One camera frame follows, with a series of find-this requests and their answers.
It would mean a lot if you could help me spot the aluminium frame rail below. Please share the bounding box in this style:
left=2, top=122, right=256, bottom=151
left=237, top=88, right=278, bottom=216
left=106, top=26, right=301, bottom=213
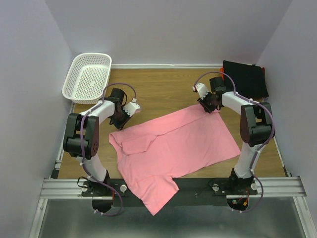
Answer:
left=40, top=177, right=307, bottom=199

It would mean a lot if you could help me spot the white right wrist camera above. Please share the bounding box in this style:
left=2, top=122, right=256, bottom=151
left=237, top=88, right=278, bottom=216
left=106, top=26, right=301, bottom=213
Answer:
left=195, top=83, right=210, bottom=100

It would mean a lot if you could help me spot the white plastic basket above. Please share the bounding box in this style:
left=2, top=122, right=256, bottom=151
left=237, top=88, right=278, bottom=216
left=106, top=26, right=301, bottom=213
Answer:
left=62, top=53, right=112, bottom=105

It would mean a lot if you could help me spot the orange folded t shirt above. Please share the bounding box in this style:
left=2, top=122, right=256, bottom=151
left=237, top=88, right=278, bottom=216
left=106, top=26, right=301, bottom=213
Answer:
left=220, top=67, right=225, bottom=80

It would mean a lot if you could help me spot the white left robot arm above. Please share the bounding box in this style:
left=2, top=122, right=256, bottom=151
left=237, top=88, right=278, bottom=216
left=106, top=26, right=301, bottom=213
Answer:
left=63, top=88, right=141, bottom=196

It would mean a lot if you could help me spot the black folded t shirt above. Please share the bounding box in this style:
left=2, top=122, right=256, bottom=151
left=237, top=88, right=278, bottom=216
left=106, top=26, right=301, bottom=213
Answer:
left=222, top=60, right=269, bottom=99

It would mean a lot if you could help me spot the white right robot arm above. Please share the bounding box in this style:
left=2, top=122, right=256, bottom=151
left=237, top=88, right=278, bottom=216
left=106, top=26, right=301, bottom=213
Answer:
left=192, top=76, right=275, bottom=194

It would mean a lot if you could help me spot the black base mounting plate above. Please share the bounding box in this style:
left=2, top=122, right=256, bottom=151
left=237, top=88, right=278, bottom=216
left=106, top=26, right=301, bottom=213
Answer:
left=77, top=178, right=258, bottom=210

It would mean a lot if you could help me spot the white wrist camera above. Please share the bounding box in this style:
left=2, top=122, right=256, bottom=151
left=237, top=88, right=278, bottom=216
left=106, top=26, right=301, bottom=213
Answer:
left=195, top=83, right=210, bottom=100
left=123, top=102, right=142, bottom=117

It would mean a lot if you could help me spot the pink t shirt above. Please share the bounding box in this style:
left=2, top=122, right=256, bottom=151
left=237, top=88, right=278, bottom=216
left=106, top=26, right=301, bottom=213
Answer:
left=109, top=105, right=240, bottom=215

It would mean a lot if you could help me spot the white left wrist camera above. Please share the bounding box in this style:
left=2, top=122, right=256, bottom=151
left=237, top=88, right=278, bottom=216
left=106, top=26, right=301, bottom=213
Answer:
left=123, top=102, right=142, bottom=117

